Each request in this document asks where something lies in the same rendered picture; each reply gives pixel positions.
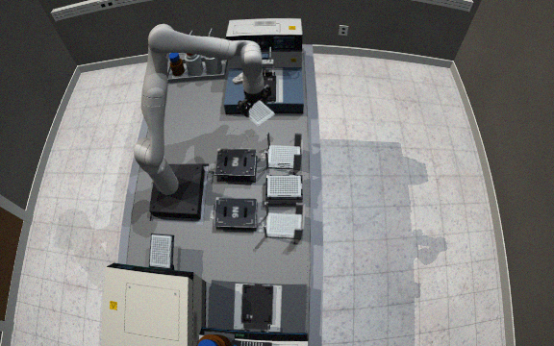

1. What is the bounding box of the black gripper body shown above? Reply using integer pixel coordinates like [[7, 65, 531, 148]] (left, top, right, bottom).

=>
[[243, 89, 264, 104]]

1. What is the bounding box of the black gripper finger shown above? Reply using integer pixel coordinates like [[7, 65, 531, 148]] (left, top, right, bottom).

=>
[[260, 84, 271, 105], [238, 99, 256, 118]]

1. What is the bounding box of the white plastic bottle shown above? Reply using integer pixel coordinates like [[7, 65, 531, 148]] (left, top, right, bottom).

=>
[[185, 55, 204, 76]]

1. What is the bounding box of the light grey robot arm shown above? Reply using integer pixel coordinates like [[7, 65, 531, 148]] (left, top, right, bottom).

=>
[[134, 24, 264, 195]]

